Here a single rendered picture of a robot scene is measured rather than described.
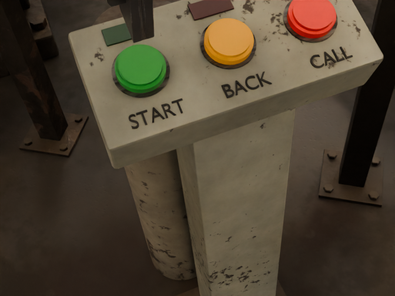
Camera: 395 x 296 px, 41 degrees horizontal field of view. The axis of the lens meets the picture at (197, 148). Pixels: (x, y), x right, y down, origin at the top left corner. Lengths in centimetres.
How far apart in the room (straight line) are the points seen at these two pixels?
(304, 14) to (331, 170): 68
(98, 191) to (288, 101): 71
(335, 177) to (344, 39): 65
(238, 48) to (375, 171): 73
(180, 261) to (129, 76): 54
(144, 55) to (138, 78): 2
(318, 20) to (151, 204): 41
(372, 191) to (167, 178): 50
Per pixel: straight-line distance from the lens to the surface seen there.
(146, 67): 41
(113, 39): 44
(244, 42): 43
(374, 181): 110
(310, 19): 45
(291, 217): 104
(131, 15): 34
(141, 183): 73
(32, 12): 149
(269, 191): 56
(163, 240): 85
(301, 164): 111
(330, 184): 107
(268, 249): 67
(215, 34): 43
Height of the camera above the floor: 88
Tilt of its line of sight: 51 degrees down
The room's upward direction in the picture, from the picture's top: 6 degrees counter-clockwise
